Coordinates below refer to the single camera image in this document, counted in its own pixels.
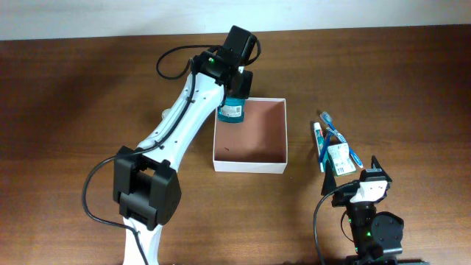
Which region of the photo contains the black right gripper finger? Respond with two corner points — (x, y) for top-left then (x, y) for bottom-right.
(371, 155), (384, 172)
(321, 169), (337, 196)

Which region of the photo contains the teal mouthwash bottle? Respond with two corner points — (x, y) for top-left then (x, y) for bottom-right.
(217, 97), (245, 123)

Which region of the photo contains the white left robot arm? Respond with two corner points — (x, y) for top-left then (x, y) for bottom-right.
(113, 26), (261, 264)

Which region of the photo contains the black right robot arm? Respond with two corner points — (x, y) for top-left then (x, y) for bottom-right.
(313, 156), (425, 265)

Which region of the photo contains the white green toothpaste tube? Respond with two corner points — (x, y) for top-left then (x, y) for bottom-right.
(313, 122), (325, 173)

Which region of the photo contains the blue toothbrush with clear cap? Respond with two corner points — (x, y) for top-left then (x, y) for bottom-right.
(319, 111), (364, 168)

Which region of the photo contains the pink open cardboard box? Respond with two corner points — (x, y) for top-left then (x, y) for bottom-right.
(212, 97), (288, 174)

